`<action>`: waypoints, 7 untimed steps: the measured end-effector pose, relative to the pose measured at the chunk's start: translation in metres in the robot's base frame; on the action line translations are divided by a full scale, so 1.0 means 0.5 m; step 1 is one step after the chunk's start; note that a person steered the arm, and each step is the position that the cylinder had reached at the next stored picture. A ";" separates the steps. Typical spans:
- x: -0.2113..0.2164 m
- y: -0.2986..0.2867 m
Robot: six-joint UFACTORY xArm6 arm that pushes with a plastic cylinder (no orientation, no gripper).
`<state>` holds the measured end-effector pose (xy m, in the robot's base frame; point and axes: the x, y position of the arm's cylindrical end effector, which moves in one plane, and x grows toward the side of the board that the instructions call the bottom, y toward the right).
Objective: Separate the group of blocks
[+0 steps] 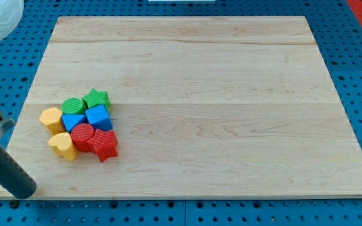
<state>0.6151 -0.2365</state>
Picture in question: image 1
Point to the large wooden board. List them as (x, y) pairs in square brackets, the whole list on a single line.
[(215, 108)]

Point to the yellow pentagon block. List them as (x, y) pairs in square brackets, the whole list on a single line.
[(52, 120)]

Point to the blue cube block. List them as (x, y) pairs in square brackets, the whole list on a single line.
[(99, 118)]

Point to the green star block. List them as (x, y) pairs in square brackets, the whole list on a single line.
[(95, 98)]

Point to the green cylinder block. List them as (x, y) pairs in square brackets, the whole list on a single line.
[(73, 106)]

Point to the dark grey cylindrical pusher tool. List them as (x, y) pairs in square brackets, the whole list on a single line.
[(14, 178)]

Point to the red star block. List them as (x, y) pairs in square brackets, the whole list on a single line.
[(103, 144)]

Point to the yellow heart block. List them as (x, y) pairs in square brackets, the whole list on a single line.
[(63, 146)]

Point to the blue triangle block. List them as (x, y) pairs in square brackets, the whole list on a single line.
[(72, 120)]

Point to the red cylinder block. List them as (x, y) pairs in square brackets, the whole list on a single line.
[(80, 135)]

